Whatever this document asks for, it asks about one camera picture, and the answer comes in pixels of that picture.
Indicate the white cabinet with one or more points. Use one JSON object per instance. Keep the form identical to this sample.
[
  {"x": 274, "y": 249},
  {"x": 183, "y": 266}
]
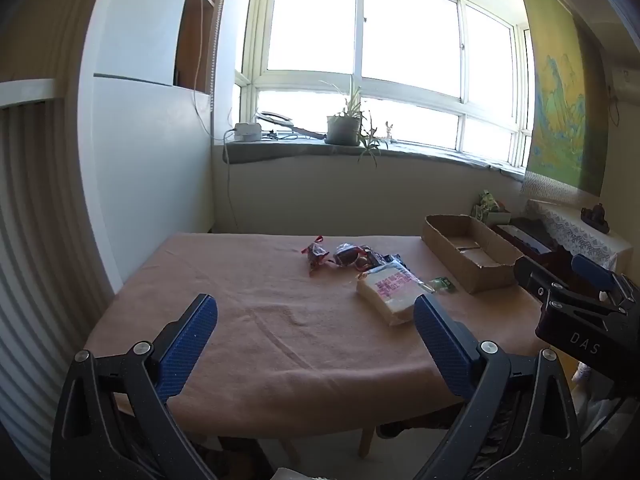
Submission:
[{"x": 150, "y": 170}]

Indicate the window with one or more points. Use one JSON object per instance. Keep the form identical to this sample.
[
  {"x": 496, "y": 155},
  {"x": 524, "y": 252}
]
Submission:
[{"x": 400, "y": 35}]

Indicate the white lace cloth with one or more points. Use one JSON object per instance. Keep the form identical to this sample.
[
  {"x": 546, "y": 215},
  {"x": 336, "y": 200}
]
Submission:
[{"x": 580, "y": 232}]

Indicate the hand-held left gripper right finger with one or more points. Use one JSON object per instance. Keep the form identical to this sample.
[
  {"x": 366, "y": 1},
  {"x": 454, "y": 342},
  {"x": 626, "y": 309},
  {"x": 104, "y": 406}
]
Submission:
[{"x": 440, "y": 350}]

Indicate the sliced bread packet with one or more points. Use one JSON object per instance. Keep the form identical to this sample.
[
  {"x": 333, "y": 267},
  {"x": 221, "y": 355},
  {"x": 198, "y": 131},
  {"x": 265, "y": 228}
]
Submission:
[{"x": 392, "y": 292}]

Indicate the dark red snack packet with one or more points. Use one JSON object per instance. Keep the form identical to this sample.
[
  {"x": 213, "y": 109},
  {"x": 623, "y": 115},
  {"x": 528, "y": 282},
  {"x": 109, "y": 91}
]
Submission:
[
  {"x": 347, "y": 254},
  {"x": 315, "y": 255}
]

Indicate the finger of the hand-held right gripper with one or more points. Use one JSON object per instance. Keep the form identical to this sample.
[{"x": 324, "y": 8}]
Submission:
[
  {"x": 592, "y": 269},
  {"x": 530, "y": 275}
]

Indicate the dark red storage box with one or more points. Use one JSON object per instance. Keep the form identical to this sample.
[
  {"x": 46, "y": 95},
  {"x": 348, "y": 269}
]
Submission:
[{"x": 525, "y": 237}]

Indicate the cardboard box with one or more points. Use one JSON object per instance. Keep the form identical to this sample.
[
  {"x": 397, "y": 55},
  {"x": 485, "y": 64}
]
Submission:
[{"x": 470, "y": 255}]

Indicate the green candy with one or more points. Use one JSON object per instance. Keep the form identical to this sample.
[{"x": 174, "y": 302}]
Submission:
[{"x": 443, "y": 284}]

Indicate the white ribbed panel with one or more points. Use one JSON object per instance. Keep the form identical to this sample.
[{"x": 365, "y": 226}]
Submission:
[{"x": 35, "y": 260}]

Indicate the green gift bag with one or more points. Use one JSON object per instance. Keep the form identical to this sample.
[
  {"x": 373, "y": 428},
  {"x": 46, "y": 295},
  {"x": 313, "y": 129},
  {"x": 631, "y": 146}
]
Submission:
[{"x": 487, "y": 207}]

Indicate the dark figurine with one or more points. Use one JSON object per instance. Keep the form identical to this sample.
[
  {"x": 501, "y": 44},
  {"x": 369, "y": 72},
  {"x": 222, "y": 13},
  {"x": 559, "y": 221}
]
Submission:
[{"x": 596, "y": 216}]

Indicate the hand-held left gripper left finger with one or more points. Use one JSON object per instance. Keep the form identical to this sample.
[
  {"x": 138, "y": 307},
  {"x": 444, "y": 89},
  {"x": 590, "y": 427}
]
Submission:
[{"x": 189, "y": 347}]

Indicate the white power adapter box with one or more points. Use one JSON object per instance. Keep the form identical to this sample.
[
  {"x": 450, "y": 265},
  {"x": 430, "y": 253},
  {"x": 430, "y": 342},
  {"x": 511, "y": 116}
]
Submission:
[{"x": 247, "y": 131}]

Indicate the potted spider plant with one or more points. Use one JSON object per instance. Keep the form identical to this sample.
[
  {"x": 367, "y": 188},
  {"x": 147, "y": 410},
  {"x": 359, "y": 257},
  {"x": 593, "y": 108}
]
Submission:
[{"x": 342, "y": 130}]

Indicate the wooden table leg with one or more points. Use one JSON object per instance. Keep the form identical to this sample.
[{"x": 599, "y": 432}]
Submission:
[{"x": 366, "y": 442}]

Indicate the dark flat device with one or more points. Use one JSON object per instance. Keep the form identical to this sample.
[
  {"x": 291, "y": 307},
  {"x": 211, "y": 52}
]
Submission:
[{"x": 275, "y": 119}]

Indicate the small white figurine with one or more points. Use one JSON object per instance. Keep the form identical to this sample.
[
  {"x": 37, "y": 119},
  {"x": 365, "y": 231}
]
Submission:
[{"x": 389, "y": 131}]

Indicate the dark snack packets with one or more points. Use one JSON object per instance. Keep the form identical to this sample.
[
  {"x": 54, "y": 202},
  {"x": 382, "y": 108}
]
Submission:
[{"x": 378, "y": 259}]

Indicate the landscape wall painting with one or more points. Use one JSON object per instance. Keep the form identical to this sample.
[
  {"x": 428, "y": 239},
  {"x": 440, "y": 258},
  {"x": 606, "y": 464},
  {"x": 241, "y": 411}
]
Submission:
[{"x": 560, "y": 110}]

